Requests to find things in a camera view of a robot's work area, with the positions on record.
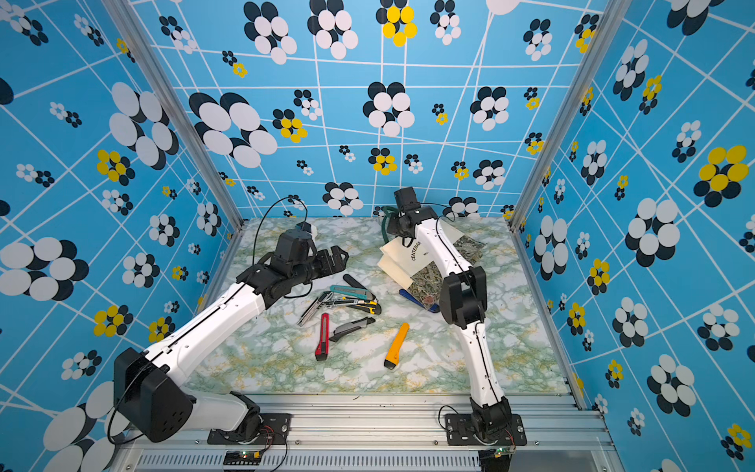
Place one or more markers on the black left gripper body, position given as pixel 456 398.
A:
pixel 306 272

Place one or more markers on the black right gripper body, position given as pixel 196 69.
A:
pixel 396 224

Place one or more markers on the silver black utility knife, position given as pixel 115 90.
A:
pixel 319 303

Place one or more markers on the cream tote bag green handles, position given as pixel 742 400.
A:
pixel 414 269

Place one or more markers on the grey black utility knife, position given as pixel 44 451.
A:
pixel 351 327

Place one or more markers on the red utility knife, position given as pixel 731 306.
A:
pixel 323 346

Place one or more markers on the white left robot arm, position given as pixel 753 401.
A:
pixel 148 385

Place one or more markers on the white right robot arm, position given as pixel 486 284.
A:
pixel 463 303

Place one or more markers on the teal utility knife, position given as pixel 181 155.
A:
pixel 352 292

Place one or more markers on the yellow black utility knife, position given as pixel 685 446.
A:
pixel 370 307

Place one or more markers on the blue utility knife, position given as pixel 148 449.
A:
pixel 434 308

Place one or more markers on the orange utility knife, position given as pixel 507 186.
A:
pixel 392 358

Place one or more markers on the left circuit board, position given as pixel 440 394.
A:
pixel 242 460

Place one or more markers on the circuit board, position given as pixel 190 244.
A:
pixel 242 460
pixel 495 457

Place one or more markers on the right circuit board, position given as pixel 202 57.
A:
pixel 495 457

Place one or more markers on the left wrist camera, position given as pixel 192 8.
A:
pixel 295 246

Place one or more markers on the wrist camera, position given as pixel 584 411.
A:
pixel 295 246
pixel 406 200

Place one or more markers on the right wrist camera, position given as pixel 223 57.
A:
pixel 406 200

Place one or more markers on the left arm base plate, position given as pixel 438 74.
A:
pixel 267 429

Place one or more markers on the aluminium frame rail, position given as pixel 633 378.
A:
pixel 402 433

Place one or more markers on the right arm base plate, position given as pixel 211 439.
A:
pixel 461 430

